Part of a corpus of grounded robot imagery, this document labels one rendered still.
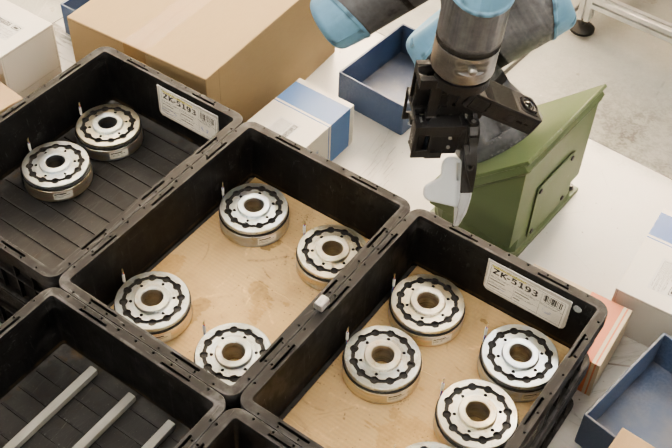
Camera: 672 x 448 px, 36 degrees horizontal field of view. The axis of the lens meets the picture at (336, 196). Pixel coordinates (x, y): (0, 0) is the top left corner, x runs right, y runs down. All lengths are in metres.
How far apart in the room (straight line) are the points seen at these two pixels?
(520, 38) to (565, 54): 1.71
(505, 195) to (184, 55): 0.57
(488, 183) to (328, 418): 0.47
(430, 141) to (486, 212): 0.42
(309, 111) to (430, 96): 0.60
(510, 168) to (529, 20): 0.23
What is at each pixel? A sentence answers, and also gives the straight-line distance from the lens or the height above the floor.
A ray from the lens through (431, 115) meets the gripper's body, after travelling 1.22.
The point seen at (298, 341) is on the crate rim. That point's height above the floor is 0.93.
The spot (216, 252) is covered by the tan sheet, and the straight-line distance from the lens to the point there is 1.50.
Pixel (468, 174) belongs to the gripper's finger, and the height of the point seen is 1.10.
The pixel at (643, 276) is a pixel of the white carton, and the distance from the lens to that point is 1.60.
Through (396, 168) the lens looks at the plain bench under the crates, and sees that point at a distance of 1.81.
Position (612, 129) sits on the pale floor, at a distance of 3.06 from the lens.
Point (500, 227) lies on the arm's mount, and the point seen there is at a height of 0.78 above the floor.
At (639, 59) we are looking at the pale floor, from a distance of 3.35.
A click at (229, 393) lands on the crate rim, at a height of 0.93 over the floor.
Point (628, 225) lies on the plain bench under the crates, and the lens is 1.79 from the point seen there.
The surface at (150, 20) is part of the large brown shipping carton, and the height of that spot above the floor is 0.90.
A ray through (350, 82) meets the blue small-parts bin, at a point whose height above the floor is 0.76.
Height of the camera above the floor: 1.96
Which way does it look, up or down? 46 degrees down
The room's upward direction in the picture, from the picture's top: 2 degrees clockwise
